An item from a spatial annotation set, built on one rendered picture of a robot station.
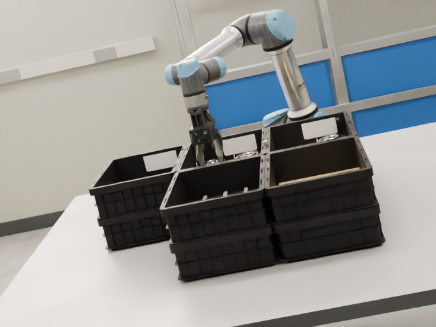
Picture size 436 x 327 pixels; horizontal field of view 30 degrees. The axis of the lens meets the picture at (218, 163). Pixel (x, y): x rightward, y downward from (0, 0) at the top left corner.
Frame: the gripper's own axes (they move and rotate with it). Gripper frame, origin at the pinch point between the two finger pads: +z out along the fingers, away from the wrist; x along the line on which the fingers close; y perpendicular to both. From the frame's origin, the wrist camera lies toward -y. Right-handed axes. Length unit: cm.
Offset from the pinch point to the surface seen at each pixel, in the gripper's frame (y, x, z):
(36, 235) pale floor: -248, -195, 91
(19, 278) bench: 24, -67, 21
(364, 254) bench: 47, 47, 21
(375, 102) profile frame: -204, 52, 32
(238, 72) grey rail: -197, -20, -1
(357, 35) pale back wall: -294, 46, 4
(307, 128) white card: -32.5, 29.9, 1.6
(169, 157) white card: -27.0, -22.1, 1.6
